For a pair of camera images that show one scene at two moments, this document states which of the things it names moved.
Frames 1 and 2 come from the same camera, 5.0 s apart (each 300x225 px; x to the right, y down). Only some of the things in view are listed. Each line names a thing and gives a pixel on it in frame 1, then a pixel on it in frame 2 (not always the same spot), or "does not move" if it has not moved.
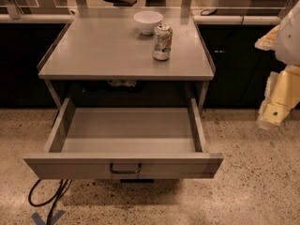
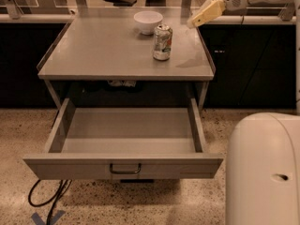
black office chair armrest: (119, 0) does not move
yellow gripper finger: (268, 41) → (204, 4)
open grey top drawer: (158, 142) does not move
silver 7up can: (162, 42) does not move
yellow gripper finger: (281, 96) → (216, 7)
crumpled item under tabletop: (124, 82) does not move
